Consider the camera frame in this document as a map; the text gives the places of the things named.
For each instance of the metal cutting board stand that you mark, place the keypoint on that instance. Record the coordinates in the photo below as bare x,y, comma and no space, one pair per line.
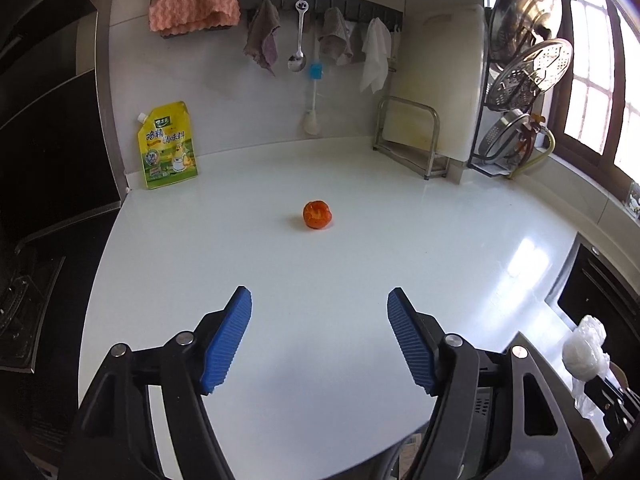
405,105

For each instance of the white plastic bag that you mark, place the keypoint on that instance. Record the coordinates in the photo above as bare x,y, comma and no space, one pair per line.
582,355

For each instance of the perforated metal steamer plate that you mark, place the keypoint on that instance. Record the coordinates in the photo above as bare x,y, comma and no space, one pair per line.
535,72

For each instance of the grey brown rag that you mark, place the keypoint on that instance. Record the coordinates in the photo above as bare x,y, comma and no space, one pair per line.
335,35

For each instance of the yellow seasoning pouch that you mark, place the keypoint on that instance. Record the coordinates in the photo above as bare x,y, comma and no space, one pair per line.
167,147

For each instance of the grey purple rag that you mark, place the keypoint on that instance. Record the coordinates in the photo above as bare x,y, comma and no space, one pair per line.
262,35

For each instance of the white wall hook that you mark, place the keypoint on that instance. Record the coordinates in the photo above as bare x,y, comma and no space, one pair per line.
396,47

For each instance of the large metal pot lid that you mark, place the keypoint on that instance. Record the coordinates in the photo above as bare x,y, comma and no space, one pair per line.
525,5

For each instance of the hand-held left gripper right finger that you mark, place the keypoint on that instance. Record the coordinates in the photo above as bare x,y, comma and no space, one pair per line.
412,345

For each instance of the white hanging cloth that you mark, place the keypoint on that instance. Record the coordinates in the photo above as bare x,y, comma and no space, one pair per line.
375,55

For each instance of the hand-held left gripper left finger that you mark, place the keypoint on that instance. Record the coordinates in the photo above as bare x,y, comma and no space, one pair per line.
225,345

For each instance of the copper gas valve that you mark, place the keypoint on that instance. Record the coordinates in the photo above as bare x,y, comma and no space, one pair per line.
530,135

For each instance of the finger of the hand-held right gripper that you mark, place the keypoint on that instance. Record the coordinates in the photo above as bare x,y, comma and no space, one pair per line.
597,387

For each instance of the metal spoon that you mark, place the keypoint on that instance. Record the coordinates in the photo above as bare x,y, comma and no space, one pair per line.
296,62

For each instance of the white cutting board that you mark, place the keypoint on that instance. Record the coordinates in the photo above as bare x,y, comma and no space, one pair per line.
440,70

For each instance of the black sink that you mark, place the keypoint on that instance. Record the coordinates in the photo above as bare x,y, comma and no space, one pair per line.
600,290

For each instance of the grey wall hook rail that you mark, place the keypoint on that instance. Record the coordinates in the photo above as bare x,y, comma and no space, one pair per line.
350,5

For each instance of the white brush with blue collar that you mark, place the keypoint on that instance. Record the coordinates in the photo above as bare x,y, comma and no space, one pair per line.
310,122

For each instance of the brown framed window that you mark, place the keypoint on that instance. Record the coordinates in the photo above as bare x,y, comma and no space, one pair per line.
560,110

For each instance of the pink waffle cloth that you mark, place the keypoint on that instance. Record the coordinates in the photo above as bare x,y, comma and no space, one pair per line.
192,7

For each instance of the glass mug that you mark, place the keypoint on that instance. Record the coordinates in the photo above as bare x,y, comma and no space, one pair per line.
635,202

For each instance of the small red orange tomato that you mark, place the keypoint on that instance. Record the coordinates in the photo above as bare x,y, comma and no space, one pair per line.
317,215

